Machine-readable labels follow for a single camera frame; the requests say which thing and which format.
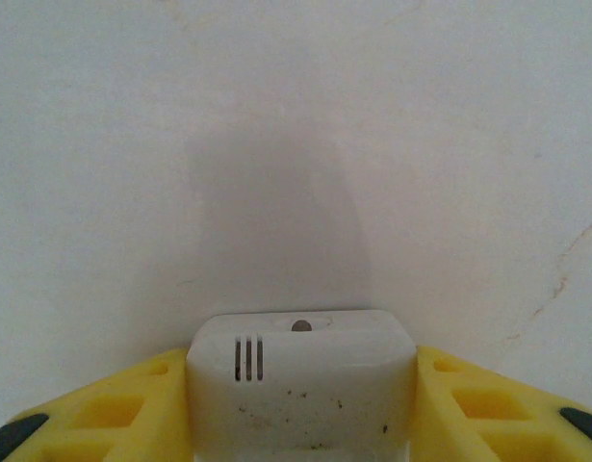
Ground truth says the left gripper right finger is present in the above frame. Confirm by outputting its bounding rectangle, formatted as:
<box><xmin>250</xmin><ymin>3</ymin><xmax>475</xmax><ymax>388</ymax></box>
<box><xmin>412</xmin><ymin>345</ymin><xmax>592</xmax><ymax>462</ymax></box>

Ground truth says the white remote control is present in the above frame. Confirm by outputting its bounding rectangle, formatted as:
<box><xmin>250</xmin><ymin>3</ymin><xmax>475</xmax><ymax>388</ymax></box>
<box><xmin>186</xmin><ymin>309</ymin><xmax>418</xmax><ymax>462</ymax></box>

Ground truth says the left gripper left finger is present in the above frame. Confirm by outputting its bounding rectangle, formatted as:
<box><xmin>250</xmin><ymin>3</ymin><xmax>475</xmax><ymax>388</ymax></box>
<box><xmin>0</xmin><ymin>347</ymin><xmax>192</xmax><ymax>462</ymax></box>

